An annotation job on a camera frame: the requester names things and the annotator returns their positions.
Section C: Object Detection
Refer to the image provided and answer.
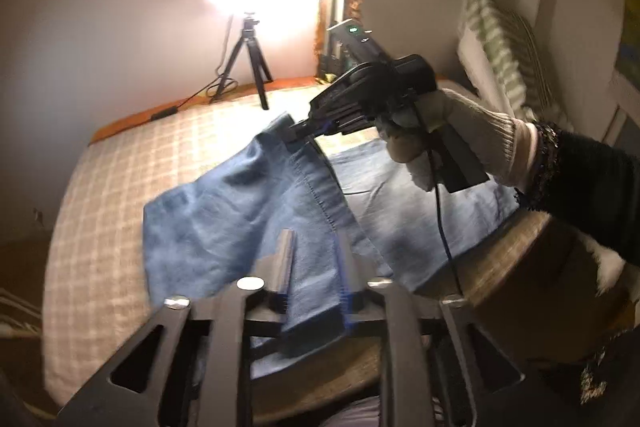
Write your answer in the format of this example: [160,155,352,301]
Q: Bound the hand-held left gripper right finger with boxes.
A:
[337,232,526,427]

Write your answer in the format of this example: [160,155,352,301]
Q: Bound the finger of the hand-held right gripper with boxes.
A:
[300,125,373,140]
[287,114,361,132]

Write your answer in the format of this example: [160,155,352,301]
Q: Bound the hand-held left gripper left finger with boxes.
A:
[52,229,301,427]

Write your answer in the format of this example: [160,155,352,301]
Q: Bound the blue denim pants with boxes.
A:
[142,111,521,380]

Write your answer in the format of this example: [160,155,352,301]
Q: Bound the person's right hand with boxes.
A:
[377,88,541,194]

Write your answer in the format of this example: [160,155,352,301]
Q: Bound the black tripod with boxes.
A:
[210,13,275,110]

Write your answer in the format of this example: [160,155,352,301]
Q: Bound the green striped white pillow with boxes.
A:
[457,0,556,122]

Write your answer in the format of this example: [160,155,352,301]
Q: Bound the beige checked blanket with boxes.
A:
[42,79,551,408]

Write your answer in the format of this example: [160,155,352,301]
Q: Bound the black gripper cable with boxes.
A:
[414,102,463,295]

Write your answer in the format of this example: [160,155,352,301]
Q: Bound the black ring light cable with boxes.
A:
[150,14,236,120]

